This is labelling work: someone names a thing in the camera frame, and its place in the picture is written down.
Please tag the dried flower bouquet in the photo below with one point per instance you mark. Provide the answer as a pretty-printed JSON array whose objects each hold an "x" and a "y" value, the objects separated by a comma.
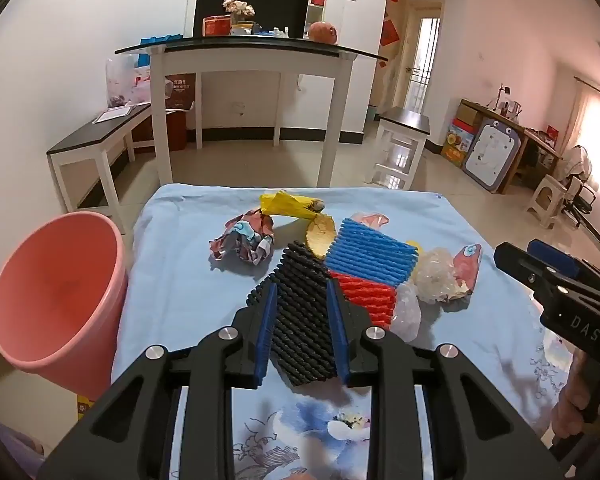
[{"x": 239, "y": 6}]

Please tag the small black-topped white table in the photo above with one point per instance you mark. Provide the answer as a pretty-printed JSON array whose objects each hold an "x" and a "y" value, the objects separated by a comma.
[{"x": 405, "y": 120}]

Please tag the light blue floral tablecloth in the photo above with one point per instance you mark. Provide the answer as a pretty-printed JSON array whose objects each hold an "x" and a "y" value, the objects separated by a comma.
[{"x": 190, "y": 290}]

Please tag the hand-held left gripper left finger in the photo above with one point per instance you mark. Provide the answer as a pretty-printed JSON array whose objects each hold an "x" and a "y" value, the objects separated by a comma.
[{"x": 265, "y": 332}]

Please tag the window curtain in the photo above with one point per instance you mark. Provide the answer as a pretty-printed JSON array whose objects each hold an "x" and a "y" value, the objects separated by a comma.
[{"x": 597, "y": 125}]

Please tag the grey-framed drawing board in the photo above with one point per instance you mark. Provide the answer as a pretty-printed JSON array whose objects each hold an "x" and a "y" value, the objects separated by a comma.
[{"x": 492, "y": 155}]

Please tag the pink plastic bucket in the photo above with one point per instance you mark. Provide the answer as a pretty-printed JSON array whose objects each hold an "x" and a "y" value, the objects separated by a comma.
[{"x": 55, "y": 290}]

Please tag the yellow crumpled wrapper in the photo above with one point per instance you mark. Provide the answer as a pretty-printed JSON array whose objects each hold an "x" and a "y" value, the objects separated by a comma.
[{"x": 285, "y": 205}]

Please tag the dark red box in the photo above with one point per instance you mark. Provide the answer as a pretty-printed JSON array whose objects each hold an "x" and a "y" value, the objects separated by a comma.
[{"x": 180, "y": 110}]

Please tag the black-topped white bench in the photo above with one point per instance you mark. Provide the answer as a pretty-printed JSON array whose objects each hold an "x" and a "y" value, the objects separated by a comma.
[{"x": 90, "y": 135}]

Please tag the white paper sheet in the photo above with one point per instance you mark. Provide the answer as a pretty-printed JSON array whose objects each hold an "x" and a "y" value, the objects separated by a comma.
[{"x": 115, "y": 114}]

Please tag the black foam net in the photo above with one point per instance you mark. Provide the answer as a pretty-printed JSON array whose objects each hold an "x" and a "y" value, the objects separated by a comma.
[{"x": 300, "y": 310}]

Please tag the clear bubble wrap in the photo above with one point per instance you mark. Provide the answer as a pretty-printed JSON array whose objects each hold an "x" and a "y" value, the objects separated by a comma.
[{"x": 435, "y": 275}]

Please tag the crumpled colourful paper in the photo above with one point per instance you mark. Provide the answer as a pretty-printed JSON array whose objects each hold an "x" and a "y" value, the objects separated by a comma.
[{"x": 240, "y": 240}]

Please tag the black office chair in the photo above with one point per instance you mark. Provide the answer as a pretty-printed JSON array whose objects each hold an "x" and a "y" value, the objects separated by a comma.
[{"x": 582, "y": 197}]

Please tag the white plastic stool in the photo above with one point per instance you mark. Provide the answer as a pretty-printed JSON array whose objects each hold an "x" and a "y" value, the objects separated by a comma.
[{"x": 547, "y": 195}]

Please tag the clear bag with pink contents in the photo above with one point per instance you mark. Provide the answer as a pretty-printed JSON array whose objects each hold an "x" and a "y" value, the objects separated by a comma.
[{"x": 125, "y": 80}]

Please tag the pink and blue crushed carton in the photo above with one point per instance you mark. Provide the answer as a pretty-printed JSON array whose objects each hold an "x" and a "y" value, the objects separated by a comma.
[{"x": 470, "y": 265}]

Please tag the colourful cardboard box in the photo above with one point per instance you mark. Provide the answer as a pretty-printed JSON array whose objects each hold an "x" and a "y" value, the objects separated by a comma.
[{"x": 457, "y": 142}]

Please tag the red wall decoration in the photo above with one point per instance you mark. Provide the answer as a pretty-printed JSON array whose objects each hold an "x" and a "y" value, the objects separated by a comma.
[{"x": 390, "y": 32}]

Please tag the white table with glass top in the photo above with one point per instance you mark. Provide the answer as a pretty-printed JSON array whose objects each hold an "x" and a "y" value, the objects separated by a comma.
[{"x": 230, "y": 57}]

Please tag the orange pumpkin toy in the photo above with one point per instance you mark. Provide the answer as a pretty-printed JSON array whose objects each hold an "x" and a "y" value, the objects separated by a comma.
[{"x": 322, "y": 32}]

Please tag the yellow packet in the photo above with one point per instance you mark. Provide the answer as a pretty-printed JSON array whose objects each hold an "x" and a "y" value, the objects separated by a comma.
[{"x": 84, "y": 406}]

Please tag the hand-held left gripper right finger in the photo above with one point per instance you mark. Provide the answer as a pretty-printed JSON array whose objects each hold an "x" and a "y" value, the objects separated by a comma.
[{"x": 338, "y": 332}]

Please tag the person's right hand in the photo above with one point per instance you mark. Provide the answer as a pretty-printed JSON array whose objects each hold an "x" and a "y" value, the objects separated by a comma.
[{"x": 575, "y": 392}]

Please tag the blue foam net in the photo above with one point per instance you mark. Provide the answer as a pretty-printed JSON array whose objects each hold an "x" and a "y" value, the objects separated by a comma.
[{"x": 370, "y": 255}]

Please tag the wooden desk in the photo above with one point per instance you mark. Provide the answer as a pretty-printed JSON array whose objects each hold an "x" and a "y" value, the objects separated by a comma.
[{"x": 535, "y": 140}]

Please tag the blue folded cloth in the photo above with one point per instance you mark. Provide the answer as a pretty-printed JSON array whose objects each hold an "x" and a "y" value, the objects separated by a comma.
[{"x": 160, "y": 39}]

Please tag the red tin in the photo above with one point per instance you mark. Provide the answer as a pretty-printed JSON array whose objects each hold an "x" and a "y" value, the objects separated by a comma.
[{"x": 216, "y": 26}]

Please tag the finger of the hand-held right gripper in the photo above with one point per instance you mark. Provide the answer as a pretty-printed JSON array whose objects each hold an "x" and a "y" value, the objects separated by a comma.
[
  {"x": 550, "y": 255},
  {"x": 520, "y": 262}
]

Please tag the red foam net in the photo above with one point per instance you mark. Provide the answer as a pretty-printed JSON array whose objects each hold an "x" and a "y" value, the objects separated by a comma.
[{"x": 372, "y": 300}]

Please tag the glass door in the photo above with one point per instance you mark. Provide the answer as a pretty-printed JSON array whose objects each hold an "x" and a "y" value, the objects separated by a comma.
[{"x": 422, "y": 60}]

